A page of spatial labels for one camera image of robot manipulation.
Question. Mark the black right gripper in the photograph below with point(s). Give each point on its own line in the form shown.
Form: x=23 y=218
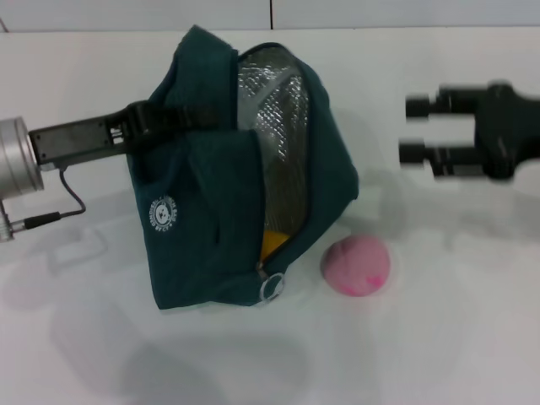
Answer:
x=510 y=131

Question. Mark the yellow banana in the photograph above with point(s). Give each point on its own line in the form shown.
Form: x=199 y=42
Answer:
x=272 y=244

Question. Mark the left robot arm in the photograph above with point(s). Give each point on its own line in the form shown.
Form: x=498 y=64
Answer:
x=17 y=160

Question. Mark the pink peach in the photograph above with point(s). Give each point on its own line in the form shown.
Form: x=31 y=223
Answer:
x=356 y=268

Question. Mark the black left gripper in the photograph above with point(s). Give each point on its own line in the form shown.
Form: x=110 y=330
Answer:
x=76 y=141

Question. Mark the dark teal insulated lunch bag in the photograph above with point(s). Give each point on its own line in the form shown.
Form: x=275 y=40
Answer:
x=190 y=236

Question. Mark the black vertical wall strip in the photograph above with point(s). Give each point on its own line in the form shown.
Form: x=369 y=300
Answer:
x=271 y=13

